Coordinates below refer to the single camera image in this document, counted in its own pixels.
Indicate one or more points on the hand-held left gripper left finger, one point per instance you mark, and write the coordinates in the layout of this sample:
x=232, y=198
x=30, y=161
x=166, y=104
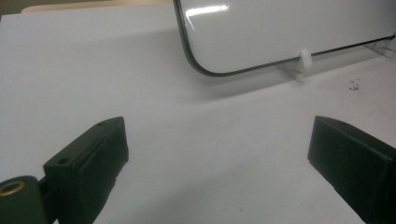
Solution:
x=90, y=168

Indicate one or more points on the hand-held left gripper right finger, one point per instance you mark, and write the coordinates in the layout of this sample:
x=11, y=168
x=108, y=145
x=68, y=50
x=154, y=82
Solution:
x=358, y=165

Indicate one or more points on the white whiteboard stand clip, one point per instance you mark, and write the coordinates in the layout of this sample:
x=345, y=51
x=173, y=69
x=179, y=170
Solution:
x=305, y=59

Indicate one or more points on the white whiteboard with black rim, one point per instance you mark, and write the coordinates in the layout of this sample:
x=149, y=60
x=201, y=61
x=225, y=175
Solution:
x=280, y=31

